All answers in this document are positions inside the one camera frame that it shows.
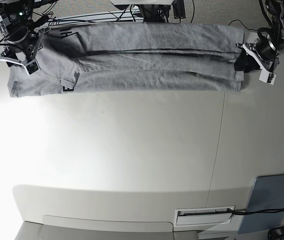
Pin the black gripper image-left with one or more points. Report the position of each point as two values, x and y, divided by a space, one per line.
20 45

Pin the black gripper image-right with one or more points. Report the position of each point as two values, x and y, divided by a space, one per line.
259 55

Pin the grey T-shirt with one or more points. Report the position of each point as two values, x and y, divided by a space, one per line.
133 57

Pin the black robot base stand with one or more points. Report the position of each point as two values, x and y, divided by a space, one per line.
75 12

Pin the grey-blue laptop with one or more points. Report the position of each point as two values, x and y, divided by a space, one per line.
267 193

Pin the black device bottom right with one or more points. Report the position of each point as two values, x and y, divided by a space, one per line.
276 233

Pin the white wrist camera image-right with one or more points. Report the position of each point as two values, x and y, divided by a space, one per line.
267 77

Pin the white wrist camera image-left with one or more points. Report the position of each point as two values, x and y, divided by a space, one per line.
31 67

